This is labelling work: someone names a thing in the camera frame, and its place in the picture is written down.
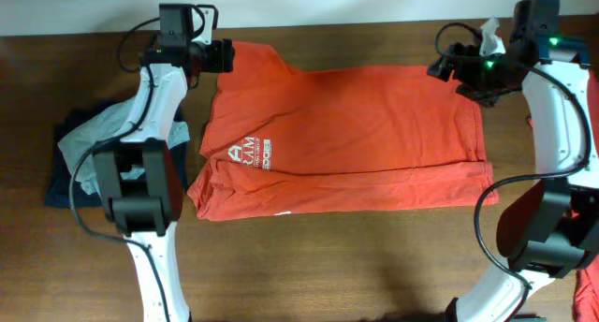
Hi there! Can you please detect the orange printed t-shirt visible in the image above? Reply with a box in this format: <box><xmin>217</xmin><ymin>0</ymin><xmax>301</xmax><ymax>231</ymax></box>
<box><xmin>187</xmin><ymin>42</ymin><xmax>493</xmax><ymax>221</ymax></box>

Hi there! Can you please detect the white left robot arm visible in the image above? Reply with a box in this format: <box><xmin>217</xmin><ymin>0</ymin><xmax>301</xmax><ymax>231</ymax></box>
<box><xmin>89</xmin><ymin>39</ymin><xmax>235</xmax><ymax>321</ymax></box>

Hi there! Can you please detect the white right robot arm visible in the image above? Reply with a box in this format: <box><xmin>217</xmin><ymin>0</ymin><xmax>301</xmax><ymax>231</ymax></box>
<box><xmin>428</xmin><ymin>32</ymin><xmax>598</xmax><ymax>321</ymax></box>

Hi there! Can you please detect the dark navy folded garment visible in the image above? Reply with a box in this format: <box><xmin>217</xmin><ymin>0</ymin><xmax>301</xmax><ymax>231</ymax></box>
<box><xmin>45</xmin><ymin>99</ymin><xmax>184</xmax><ymax>208</ymax></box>

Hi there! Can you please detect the grey folded shirt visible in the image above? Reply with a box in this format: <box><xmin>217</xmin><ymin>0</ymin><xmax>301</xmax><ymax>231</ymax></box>
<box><xmin>58</xmin><ymin>98</ymin><xmax>190</xmax><ymax>196</ymax></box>

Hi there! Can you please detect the red crumpled shirt pile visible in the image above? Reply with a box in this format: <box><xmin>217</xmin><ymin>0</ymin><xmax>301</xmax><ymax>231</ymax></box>
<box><xmin>527</xmin><ymin>68</ymin><xmax>599</xmax><ymax>322</ymax></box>

